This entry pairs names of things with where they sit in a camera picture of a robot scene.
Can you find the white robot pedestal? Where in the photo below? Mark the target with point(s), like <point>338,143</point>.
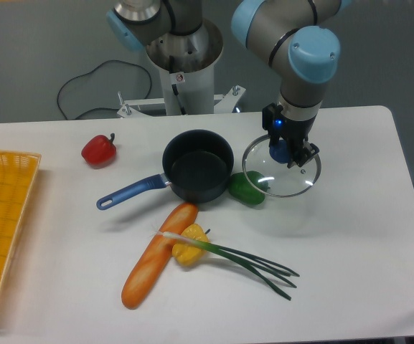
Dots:
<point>186,66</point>

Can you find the glass lid blue knob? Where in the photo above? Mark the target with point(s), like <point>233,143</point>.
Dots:
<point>268,169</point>

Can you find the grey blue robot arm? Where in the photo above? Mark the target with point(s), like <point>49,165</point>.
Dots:
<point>286,35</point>

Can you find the green spring onion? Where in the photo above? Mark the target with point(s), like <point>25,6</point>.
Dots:
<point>250,262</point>

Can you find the yellow bell pepper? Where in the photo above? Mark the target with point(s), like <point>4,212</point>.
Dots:
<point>185,254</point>

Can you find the black saucepan blue handle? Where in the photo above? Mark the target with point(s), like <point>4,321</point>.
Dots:
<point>197,165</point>

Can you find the red bell pepper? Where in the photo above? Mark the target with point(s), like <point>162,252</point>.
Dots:
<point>100,150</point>

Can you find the green bell pepper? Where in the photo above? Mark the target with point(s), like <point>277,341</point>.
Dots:
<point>242,187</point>

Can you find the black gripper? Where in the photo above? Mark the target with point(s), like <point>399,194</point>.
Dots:
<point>287,136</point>

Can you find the orange baguette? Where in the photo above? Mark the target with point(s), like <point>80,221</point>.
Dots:
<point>155,257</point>

